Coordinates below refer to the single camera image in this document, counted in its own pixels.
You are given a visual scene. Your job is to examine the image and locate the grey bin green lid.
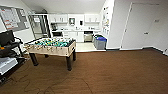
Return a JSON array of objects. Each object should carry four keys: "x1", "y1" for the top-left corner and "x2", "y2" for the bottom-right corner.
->
[{"x1": 92, "y1": 33, "x2": 103, "y2": 48}]

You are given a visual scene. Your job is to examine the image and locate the white under-sink cabinet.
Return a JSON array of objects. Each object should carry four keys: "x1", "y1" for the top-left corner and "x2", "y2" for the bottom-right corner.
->
[{"x1": 68, "y1": 30, "x2": 85, "y2": 43}]

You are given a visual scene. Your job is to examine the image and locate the grey bin blue lid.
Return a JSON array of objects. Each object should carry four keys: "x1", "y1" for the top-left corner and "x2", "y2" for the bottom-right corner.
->
[{"x1": 95, "y1": 36, "x2": 108, "y2": 51}]

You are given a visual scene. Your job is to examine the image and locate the black built-in microwave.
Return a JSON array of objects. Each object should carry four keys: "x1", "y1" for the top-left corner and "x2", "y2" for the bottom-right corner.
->
[{"x1": 51, "y1": 31, "x2": 64, "y2": 38}]

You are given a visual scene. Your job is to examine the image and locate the wooden foosball table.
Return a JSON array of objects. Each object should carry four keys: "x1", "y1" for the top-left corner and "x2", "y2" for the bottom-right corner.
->
[{"x1": 24, "y1": 37, "x2": 77, "y2": 72}]

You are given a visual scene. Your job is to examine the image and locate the black wheeled cart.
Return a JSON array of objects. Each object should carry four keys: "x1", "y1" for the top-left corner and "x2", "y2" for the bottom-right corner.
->
[{"x1": 0, "y1": 29, "x2": 27, "y2": 85}]

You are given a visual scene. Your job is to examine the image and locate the black monitor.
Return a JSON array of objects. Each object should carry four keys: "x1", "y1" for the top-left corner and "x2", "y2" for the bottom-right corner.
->
[{"x1": 0, "y1": 29, "x2": 16, "y2": 47}]

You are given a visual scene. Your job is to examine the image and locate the white box on cart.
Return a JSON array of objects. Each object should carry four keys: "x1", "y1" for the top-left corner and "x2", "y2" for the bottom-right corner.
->
[{"x1": 0, "y1": 57, "x2": 18, "y2": 75}]

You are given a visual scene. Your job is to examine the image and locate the white double door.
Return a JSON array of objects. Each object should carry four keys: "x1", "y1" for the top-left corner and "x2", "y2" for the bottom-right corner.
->
[{"x1": 162, "y1": 19, "x2": 168, "y2": 56}]

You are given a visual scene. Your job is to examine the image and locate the white wall cabinet three doors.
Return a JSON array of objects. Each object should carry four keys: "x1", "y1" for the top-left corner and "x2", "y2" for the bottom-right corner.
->
[{"x1": 84, "y1": 13, "x2": 101, "y2": 24}]

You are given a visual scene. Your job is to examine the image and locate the colourful wall poster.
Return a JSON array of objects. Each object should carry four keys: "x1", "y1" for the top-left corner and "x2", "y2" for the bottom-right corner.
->
[{"x1": 102, "y1": 5, "x2": 111, "y2": 32}]

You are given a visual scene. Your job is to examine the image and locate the black floor cable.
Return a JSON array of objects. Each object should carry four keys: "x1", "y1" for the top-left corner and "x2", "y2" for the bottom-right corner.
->
[{"x1": 6, "y1": 71, "x2": 94, "y2": 94}]

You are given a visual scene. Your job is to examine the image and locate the grey framed wall picture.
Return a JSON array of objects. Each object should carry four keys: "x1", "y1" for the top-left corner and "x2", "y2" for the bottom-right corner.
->
[{"x1": 0, "y1": 6, "x2": 31, "y2": 33}]

